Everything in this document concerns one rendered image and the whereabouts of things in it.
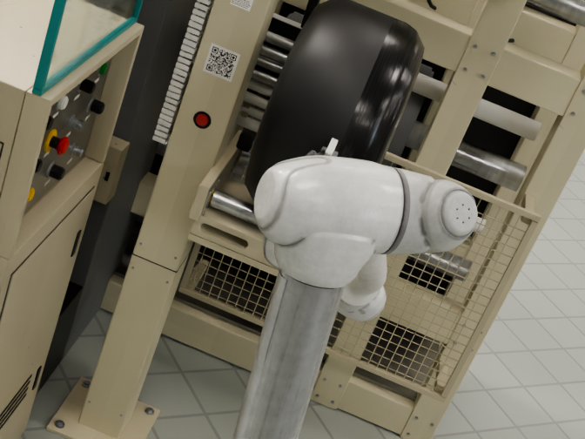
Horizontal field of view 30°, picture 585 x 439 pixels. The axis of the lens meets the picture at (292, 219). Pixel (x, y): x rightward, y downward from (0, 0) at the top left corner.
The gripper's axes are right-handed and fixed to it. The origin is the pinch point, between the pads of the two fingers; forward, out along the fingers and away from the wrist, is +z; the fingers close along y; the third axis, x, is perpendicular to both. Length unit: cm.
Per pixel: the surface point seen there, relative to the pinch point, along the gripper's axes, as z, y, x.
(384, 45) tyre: 22.6, -2.0, -17.8
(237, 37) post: 23.7, 31.2, -4.5
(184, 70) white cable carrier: 22.7, 41.2, 8.8
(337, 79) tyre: 11.1, 4.7, -11.3
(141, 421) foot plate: 16, 23, 124
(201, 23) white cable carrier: 27.1, 41.1, -2.4
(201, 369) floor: 52, 14, 131
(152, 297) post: 12, 30, 72
